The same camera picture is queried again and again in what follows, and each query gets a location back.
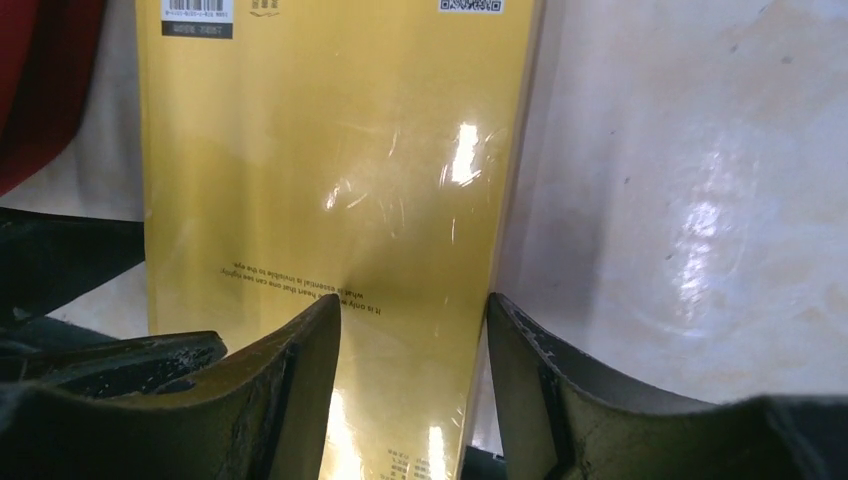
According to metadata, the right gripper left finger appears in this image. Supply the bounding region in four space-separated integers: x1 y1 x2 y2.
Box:
1 294 341 479

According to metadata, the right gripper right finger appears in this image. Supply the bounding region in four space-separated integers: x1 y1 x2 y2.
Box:
486 293 847 479

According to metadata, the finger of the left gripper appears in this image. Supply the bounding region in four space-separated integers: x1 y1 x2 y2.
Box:
1 317 227 398
1 207 145 325

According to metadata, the red backpack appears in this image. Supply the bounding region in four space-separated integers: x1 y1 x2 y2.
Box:
1 0 107 194

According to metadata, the yellow notebook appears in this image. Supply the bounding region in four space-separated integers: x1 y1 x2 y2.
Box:
135 0 543 479

